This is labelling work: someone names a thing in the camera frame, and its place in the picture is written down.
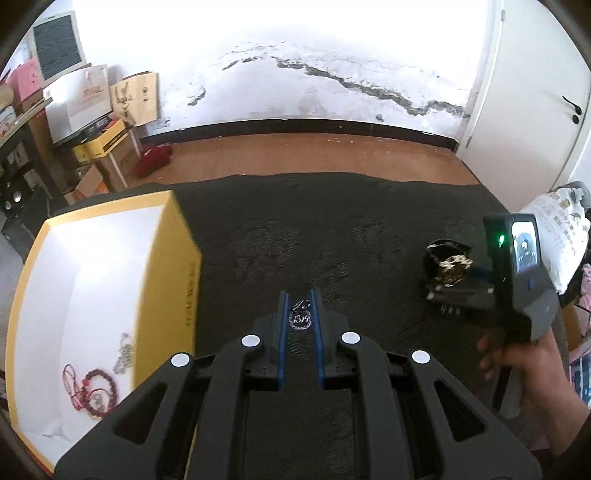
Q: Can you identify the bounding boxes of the red bead bracelet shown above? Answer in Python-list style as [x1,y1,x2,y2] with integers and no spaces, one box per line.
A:
[82,368,120,418]

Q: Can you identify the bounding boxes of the pink box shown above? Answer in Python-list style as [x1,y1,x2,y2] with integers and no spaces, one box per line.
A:
[6,58,45,117]

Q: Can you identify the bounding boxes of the kraft paper bag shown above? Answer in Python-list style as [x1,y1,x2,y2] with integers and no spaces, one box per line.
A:
[109,71,160,128]

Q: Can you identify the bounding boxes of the old beige monitor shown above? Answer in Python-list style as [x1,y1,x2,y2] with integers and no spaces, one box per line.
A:
[31,12,87,87]

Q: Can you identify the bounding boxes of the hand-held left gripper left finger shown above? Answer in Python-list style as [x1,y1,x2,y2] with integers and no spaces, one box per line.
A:
[54,290,289,480]

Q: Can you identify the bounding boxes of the black door handle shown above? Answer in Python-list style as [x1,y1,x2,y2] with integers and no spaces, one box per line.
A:
[562,95,584,125]

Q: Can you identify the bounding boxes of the black gold wristwatch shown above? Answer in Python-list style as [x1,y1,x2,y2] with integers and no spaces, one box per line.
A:
[424,238,474,288]

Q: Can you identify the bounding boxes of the red string necklace silver lock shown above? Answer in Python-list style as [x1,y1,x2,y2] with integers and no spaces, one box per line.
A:
[61,364,109,418]

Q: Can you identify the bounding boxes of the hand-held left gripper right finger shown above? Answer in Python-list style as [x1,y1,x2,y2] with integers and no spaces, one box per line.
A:
[310,287,542,480]

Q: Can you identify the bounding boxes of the white printed plastic bag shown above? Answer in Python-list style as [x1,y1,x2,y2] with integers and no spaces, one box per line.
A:
[519,182,591,296]

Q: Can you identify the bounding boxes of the person's right hand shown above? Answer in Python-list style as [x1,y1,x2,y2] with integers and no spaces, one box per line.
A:
[478,329,575,416]

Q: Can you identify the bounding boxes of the black beaded mat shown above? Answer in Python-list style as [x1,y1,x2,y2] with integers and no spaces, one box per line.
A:
[124,171,525,480]

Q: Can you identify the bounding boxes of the red cloth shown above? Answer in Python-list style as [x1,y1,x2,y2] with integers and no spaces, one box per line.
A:
[133,145,173,179]

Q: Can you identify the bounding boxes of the yellow cardboard box white inside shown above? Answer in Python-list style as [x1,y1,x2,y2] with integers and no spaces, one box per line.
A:
[7,190,204,475]

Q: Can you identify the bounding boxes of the silver chain necklace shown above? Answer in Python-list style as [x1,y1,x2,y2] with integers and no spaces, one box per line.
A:
[112,332,136,376]

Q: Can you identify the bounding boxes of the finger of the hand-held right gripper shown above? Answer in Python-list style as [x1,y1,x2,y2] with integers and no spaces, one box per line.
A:
[466,267,497,286]
[422,282,498,320]

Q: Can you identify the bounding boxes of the small silver round pendant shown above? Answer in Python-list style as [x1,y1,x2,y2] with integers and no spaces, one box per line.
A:
[288,299,315,330]

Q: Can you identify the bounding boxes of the flat yellow carton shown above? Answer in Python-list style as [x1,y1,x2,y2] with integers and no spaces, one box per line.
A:
[72,119,136,165]

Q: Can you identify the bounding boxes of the white door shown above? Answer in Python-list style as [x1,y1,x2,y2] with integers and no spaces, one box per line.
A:
[455,0,591,217]

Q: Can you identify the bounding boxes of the black shelf rack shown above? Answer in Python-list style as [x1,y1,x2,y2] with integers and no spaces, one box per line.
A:
[0,111,63,259]

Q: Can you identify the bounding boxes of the white paper bag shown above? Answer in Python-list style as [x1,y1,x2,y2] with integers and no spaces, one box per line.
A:
[44,65,115,145]

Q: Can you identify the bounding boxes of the brown cardboard box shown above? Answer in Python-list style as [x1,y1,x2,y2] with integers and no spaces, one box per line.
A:
[95,137,142,193]

